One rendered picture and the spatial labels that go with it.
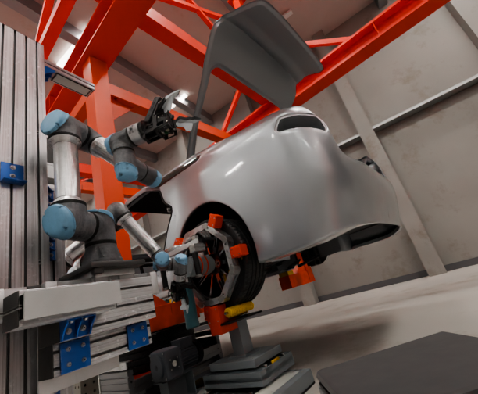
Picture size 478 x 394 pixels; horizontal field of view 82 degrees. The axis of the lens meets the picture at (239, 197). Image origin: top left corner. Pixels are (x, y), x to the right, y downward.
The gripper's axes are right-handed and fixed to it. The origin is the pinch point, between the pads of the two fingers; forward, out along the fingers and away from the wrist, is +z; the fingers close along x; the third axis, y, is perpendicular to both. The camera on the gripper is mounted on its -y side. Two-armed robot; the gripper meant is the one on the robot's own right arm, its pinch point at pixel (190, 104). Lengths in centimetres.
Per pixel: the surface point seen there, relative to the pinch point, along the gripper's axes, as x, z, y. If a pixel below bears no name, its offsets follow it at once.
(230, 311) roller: -107, -42, 58
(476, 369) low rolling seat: -7, 44, 89
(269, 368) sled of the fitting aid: -118, -29, 93
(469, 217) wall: -561, 296, -38
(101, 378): -116, -152, 78
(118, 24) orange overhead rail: -46, -72, -182
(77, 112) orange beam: -78, -149, -150
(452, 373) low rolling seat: -7, 40, 89
